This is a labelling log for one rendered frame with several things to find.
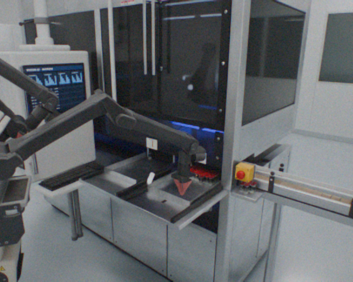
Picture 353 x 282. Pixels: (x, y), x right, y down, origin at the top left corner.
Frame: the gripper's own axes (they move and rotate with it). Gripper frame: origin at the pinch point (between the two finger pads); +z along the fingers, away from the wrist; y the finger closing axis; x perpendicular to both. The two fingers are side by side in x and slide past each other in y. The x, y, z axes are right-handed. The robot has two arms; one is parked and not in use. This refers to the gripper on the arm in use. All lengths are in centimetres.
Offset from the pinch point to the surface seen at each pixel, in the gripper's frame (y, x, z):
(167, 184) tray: 10.8, 17.2, 3.5
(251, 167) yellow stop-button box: 25.5, -20.8, -12.9
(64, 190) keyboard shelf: -20, 66, 15
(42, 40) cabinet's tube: -18, 94, -67
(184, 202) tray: -1.2, -2.9, 3.3
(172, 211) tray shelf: -8.0, -1.6, 6.1
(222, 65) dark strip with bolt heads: 18, -4, -59
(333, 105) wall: 484, 27, -29
